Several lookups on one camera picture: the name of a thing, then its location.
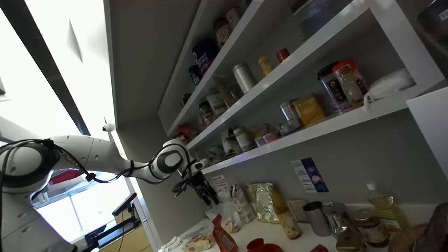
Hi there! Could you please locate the gold foil bag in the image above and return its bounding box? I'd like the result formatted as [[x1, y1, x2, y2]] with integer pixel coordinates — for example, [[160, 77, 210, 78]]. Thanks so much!
[[246, 182, 288, 224]]

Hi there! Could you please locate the oil bottle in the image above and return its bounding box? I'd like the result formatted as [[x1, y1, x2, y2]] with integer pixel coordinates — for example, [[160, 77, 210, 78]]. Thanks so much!
[[365, 182, 409, 234]]

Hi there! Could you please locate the blue canister top shelf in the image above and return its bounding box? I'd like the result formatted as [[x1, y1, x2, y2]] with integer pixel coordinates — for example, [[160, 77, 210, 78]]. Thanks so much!
[[192, 38, 220, 73]]

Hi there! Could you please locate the yellow bottle on shelf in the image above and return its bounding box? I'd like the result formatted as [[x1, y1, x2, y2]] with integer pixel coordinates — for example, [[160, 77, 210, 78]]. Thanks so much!
[[258, 56, 273, 76]]

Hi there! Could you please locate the white wall shelf unit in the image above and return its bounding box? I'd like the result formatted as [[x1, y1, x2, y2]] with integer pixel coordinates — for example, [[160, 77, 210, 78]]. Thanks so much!
[[158, 0, 445, 174]]

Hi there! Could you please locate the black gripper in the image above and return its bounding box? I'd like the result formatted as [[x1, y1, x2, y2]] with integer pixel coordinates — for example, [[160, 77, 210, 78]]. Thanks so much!
[[172, 160, 218, 206]]

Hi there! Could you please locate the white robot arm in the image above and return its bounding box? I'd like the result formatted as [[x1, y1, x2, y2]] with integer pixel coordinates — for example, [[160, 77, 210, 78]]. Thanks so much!
[[0, 136, 218, 252]]

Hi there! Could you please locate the white printed snack bag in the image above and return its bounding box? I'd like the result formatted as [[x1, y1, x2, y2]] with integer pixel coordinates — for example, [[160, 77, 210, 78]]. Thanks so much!
[[231, 185, 256, 224]]

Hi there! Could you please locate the yellow tea tin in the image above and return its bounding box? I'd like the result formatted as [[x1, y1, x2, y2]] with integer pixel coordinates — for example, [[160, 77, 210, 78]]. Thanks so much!
[[293, 95, 326, 126]]

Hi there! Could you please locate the silver cylinder tin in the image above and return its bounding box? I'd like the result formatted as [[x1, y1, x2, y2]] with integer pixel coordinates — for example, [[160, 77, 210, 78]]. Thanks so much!
[[232, 63, 256, 94]]

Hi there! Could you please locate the orange snack packet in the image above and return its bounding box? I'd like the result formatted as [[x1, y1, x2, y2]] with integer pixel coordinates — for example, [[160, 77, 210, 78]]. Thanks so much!
[[213, 214, 238, 252]]

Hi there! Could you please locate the glass jar on counter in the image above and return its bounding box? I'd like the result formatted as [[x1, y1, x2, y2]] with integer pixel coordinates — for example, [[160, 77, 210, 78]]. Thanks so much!
[[354, 209, 389, 248]]

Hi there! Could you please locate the blue white wall card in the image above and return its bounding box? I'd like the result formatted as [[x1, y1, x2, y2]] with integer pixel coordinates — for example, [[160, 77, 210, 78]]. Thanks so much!
[[291, 157, 329, 193]]

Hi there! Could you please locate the dark coffee packet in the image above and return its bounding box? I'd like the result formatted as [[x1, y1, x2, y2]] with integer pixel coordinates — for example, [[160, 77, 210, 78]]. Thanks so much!
[[318, 63, 350, 112]]

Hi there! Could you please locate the silver can on shelf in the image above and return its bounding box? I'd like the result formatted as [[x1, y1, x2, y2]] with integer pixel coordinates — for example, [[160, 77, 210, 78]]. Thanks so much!
[[280, 102, 301, 132]]

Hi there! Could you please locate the white plastic bag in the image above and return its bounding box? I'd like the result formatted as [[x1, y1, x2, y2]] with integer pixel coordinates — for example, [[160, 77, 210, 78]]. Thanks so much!
[[364, 69, 414, 106]]

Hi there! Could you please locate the steel cup on counter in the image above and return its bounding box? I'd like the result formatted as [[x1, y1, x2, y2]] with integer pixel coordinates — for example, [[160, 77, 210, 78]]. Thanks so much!
[[304, 202, 332, 237]]

